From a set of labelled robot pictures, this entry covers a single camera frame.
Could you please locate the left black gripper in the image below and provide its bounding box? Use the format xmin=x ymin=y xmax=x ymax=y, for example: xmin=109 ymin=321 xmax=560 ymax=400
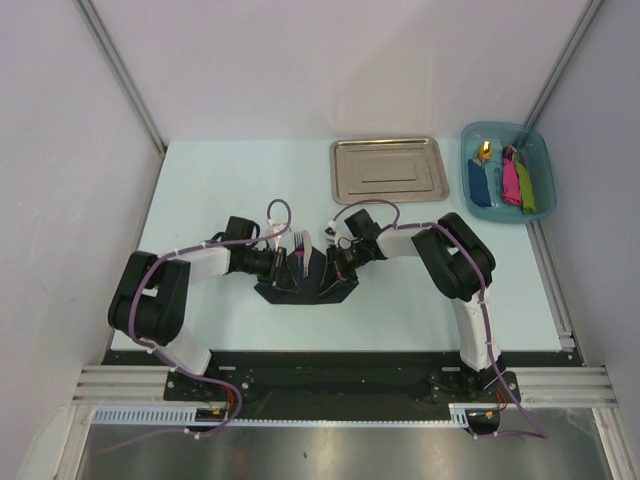
xmin=240 ymin=245 xmax=299 ymax=292

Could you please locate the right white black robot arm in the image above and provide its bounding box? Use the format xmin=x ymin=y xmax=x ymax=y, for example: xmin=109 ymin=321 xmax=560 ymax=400
xmin=319 ymin=209 xmax=504 ymax=401

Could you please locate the black paper napkin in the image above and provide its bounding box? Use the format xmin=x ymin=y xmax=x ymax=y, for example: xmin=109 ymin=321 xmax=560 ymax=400
xmin=254 ymin=251 xmax=359 ymax=306

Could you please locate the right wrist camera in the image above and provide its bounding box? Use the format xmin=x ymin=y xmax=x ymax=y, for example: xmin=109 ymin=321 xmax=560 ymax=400
xmin=324 ymin=220 xmax=347 ymax=248

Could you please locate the iridescent rainbow fork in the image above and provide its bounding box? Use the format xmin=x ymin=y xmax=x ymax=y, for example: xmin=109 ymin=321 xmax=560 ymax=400
xmin=294 ymin=231 xmax=305 ymax=281

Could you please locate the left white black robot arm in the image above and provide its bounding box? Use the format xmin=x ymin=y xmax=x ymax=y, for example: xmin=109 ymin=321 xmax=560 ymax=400
xmin=107 ymin=216 xmax=298 ymax=400

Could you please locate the teal plastic bin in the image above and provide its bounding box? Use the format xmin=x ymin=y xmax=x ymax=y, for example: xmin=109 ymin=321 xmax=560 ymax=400
xmin=461 ymin=121 xmax=556 ymax=224

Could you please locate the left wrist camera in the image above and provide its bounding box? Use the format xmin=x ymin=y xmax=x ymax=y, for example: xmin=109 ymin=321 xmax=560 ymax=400
xmin=265 ymin=220 xmax=288 ymax=250

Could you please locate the stainless steel tray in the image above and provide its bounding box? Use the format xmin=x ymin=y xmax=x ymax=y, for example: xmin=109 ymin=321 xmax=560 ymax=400
xmin=329 ymin=137 xmax=450 ymax=205

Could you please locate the blue rolled napkin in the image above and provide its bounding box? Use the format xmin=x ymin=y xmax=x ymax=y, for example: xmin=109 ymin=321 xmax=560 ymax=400
xmin=468 ymin=159 xmax=492 ymax=208

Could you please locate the yellow utensil in bin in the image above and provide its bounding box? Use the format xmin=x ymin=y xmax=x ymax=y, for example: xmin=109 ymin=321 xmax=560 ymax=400
xmin=477 ymin=141 xmax=493 ymax=163

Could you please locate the pink rolled napkin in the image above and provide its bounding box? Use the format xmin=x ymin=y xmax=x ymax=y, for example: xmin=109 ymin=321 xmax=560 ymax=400
xmin=502 ymin=157 xmax=521 ymax=205

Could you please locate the purple cable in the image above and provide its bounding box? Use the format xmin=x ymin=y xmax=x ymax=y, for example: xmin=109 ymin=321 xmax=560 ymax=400
xmin=127 ymin=199 xmax=294 ymax=401
xmin=329 ymin=200 xmax=549 ymax=440

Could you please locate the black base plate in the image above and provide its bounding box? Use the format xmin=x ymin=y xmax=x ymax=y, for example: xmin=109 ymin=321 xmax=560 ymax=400
xmin=102 ymin=349 xmax=584 ymax=422

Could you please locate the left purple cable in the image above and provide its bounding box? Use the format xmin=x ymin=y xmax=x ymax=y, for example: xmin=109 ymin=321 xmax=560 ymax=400
xmin=127 ymin=199 xmax=294 ymax=401

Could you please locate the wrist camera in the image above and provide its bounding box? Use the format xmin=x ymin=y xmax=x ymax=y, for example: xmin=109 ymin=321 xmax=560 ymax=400
xmin=324 ymin=220 xmax=347 ymax=248
xmin=265 ymin=220 xmax=288 ymax=250

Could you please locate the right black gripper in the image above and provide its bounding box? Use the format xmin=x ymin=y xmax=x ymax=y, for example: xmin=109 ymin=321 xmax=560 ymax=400
xmin=320 ymin=240 xmax=370 ymax=296

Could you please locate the silver table knife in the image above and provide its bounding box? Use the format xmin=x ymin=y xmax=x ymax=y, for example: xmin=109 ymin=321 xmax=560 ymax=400
xmin=302 ymin=230 xmax=313 ymax=278

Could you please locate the green rolled napkin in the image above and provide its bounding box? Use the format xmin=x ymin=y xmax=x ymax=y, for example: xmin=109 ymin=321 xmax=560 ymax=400
xmin=515 ymin=161 xmax=537 ymax=214

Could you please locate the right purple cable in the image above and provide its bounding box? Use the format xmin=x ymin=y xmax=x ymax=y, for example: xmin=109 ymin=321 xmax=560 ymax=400
xmin=329 ymin=200 xmax=549 ymax=440

